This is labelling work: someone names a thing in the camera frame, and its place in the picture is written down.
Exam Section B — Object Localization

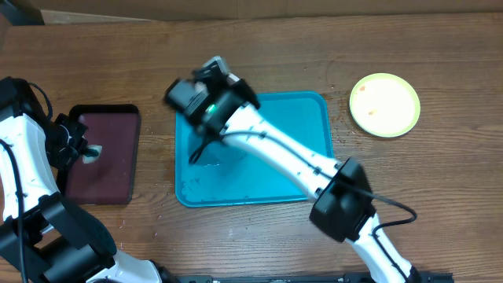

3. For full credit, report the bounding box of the teal plastic serving tray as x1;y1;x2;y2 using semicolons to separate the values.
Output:
174;91;333;208

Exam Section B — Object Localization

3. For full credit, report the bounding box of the green rimmed plate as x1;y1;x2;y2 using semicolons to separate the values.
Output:
349;73;420;138

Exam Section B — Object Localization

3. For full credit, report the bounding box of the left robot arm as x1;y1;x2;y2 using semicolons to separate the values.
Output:
1;76;178;282

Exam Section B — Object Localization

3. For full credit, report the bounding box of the green dish sponge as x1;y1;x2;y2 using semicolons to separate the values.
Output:
82;145;102;164

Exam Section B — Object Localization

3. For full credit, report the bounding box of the black tray with red liquid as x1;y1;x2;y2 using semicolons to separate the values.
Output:
57;104;141;204

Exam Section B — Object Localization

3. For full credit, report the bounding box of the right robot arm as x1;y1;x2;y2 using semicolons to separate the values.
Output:
164;56;421;282

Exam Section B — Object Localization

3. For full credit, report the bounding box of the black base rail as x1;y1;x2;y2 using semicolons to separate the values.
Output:
172;272;455;283

